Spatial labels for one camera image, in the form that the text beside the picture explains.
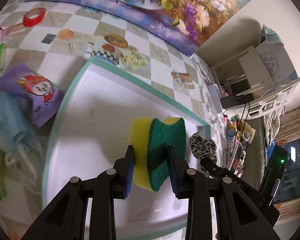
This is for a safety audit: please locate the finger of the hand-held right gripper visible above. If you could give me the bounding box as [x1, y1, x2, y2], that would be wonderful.
[200, 158, 265, 207]

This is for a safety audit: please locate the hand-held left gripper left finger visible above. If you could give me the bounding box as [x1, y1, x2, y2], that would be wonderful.
[21, 144, 135, 240]

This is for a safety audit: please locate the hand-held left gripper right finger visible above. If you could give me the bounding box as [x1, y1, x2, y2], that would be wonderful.
[166, 144, 279, 240]

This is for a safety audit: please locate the leopard print scrunchie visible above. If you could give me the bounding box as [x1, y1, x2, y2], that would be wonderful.
[189, 132, 218, 165]

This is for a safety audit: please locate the yellow and green sponge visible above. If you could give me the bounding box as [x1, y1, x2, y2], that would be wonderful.
[128, 117, 186, 192]

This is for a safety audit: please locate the white tray with teal rim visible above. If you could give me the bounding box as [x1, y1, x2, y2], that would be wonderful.
[41, 56, 212, 240]

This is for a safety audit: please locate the dark window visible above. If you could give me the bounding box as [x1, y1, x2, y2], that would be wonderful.
[275, 135, 300, 203]

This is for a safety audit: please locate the pile of colourful clutter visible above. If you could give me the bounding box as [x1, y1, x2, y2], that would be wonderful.
[223, 114, 257, 177]

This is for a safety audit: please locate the grey floral cloth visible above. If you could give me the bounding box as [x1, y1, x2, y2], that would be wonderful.
[191, 54, 226, 140]

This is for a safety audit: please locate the white quilted cloth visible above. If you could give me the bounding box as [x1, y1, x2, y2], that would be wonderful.
[263, 104, 286, 146]

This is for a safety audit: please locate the black box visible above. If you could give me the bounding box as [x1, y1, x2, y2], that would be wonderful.
[220, 94, 253, 110]

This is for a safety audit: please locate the white plastic box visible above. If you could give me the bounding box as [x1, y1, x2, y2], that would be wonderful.
[207, 84, 225, 111]

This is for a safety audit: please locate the white shelf rack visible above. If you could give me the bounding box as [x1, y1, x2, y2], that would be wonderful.
[210, 45, 300, 120]

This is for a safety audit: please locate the white cardboard box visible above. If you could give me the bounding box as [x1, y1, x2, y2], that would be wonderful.
[255, 42, 295, 83]

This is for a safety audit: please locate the purple cartoon cloth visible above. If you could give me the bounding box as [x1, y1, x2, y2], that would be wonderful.
[0, 63, 65, 127]

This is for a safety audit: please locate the light blue cloth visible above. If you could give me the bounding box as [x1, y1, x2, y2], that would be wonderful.
[0, 91, 44, 155]

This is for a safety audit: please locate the teal cloth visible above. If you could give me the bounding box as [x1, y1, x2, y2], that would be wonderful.
[261, 25, 282, 46]

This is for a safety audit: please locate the checkered printed tablecloth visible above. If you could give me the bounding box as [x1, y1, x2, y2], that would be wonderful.
[0, 0, 212, 240]

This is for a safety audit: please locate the flower painting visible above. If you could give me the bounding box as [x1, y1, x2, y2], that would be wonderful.
[24, 0, 252, 57]

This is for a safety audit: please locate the red tape roll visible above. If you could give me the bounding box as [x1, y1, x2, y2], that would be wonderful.
[23, 8, 47, 27]

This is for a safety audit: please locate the black cable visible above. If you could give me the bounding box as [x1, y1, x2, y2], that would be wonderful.
[237, 102, 251, 142]

